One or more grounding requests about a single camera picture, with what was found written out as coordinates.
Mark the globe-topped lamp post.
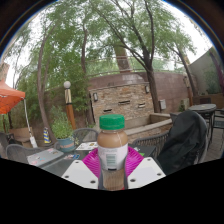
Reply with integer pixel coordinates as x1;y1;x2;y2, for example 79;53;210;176
63;80;78;131

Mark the tree with leaning trunk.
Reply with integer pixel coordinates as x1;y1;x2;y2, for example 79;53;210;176
6;0;94;143

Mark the black jacket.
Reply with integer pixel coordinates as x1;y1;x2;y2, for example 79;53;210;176
165;109;208;176

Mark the white printed paper sheet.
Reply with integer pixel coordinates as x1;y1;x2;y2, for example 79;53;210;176
76;141;99;152

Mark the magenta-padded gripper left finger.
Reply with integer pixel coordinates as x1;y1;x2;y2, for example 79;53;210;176
61;147;103;191

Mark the grey laptop with stickers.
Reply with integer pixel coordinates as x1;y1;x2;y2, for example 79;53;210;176
26;147;65;168

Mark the round dark patio table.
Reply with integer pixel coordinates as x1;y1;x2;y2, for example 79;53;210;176
187;103;218;141

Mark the orange canopy tent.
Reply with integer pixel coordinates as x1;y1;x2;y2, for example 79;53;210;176
0;79;38;149

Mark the green-capped brown drink bottle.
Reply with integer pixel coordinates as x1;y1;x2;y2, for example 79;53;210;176
96;114;129;192

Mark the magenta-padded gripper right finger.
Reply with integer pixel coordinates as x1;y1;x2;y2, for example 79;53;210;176
123;145;167;190

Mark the dark patio chair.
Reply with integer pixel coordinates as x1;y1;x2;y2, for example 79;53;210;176
0;131;10;158

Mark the tall forked tree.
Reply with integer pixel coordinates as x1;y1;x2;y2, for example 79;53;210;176
89;0;201;114

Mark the green plant in blue pot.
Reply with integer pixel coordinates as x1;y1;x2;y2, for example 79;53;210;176
49;106;77;154

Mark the yellow blue striped bollard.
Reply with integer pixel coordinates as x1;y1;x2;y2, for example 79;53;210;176
42;126;52;145

